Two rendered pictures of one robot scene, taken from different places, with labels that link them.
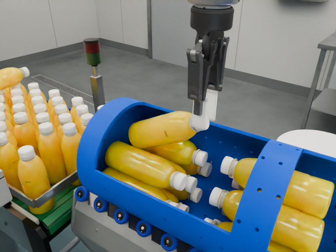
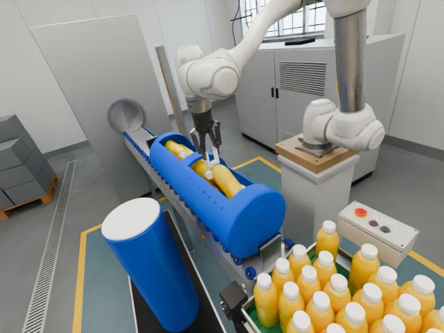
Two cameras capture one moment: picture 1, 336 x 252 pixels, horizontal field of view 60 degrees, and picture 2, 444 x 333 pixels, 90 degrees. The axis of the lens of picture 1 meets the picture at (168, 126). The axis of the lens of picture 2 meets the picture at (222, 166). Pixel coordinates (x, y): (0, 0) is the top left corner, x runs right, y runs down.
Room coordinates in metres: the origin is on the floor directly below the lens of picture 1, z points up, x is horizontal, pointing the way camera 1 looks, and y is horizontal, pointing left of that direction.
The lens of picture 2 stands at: (1.23, 0.35, 1.72)
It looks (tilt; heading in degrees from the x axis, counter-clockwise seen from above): 31 degrees down; 209
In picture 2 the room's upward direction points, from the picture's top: 11 degrees counter-clockwise
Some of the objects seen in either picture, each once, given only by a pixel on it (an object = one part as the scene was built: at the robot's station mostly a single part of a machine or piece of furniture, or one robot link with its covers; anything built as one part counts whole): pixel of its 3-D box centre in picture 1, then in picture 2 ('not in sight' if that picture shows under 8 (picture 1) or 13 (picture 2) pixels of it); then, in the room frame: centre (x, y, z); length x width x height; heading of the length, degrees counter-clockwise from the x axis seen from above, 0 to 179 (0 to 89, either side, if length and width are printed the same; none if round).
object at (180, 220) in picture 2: not in sight; (183, 228); (0.21, -0.73, 0.31); 0.06 x 0.06 x 0.63; 57
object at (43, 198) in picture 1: (89, 166); (286, 270); (0.76, 0.26, 0.96); 0.40 x 0.01 x 0.03; 147
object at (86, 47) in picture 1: (92, 46); not in sight; (1.22, 0.32, 1.23); 0.06 x 0.06 x 0.04
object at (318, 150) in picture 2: not in sight; (314, 142); (-0.02, 0.29, 1.08); 0.22 x 0.18 x 0.06; 55
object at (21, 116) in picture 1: (20, 118); (371, 293); (0.84, 0.48, 1.10); 0.04 x 0.04 x 0.02
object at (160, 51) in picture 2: not in sight; (186, 143); (-0.37, -0.89, 0.85); 0.06 x 0.06 x 1.70; 57
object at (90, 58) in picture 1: (93, 57); not in sight; (1.22, 0.32, 1.18); 0.06 x 0.06 x 0.05
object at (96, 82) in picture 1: (108, 173); not in sight; (1.22, 0.32, 0.55); 0.04 x 0.04 x 1.10; 57
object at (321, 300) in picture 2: (61, 110); (320, 301); (0.90, 0.37, 1.10); 0.04 x 0.04 x 0.02
